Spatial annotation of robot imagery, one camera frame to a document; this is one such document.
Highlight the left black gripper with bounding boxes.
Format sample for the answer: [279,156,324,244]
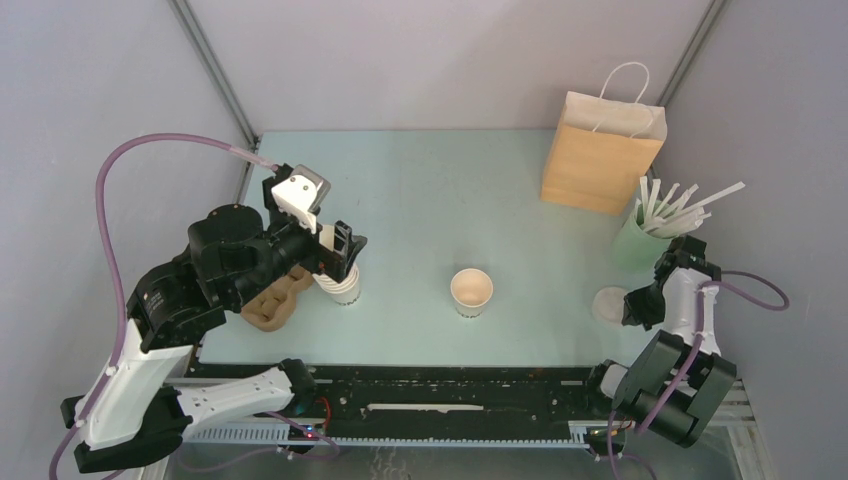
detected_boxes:
[234,176,370,304]

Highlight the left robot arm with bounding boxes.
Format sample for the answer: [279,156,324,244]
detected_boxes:
[61,204,367,474]

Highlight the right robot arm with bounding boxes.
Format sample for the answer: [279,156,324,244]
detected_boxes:
[581,236,737,448]

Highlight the stack of white lids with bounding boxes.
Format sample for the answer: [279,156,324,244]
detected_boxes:
[591,286,628,326]

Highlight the green straw holder cup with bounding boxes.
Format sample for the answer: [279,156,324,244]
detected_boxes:
[611,200,672,272]

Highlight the stack of white paper cups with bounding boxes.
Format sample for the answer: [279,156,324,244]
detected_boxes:
[312,224,361,306]

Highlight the brown pulp cup carrier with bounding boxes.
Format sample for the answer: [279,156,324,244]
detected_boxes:
[240,266,314,332]

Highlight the single white paper cup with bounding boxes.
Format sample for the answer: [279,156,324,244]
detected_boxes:
[450,268,494,318]

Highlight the brown paper bag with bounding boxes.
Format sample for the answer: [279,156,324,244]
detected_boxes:
[540,61,668,215]

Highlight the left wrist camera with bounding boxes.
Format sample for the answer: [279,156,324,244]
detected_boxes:
[270,165,331,234]

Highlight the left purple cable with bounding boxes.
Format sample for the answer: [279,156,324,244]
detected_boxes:
[47,133,280,480]

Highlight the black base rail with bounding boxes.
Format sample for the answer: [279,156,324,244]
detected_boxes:
[185,362,637,455]

